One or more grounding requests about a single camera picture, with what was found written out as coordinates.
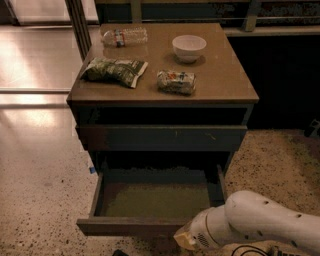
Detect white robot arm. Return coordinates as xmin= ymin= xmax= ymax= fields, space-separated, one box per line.
xmin=174 ymin=190 xmax=320 ymax=256

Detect white ceramic bowl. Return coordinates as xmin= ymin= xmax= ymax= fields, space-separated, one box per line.
xmin=172 ymin=35 xmax=207 ymax=63

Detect brown wooden drawer cabinet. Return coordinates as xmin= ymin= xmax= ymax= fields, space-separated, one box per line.
xmin=67 ymin=23 xmax=259 ymax=171

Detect crushed drink can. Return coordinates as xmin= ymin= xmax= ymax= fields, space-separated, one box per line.
xmin=157 ymin=70 xmax=196 ymax=95

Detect metal railing and ledge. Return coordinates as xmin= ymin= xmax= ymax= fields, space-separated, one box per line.
xmin=94 ymin=0 xmax=320 ymax=37

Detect green snack bag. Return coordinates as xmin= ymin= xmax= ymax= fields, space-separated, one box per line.
xmin=81 ymin=57 xmax=148 ymax=89

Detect dark object at right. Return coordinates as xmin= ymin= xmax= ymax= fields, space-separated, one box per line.
xmin=304 ymin=119 xmax=320 ymax=137

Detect clear plastic water bottle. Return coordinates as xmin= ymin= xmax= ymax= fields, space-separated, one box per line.
xmin=102 ymin=27 xmax=148 ymax=48

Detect white and yellow gripper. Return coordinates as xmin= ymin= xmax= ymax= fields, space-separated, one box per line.
xmin=174 ymin=209 xmax=217 ymax=251

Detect black cable on floor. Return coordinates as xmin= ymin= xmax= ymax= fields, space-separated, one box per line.
xmin=231 ymin=244 xmax=301 ymax=256

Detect drawer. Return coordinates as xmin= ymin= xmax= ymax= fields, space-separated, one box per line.
xmin=76 ymin=125 xmax=247 ymax=152
xmin=77 ymin=165 xmax=226 ymax=237

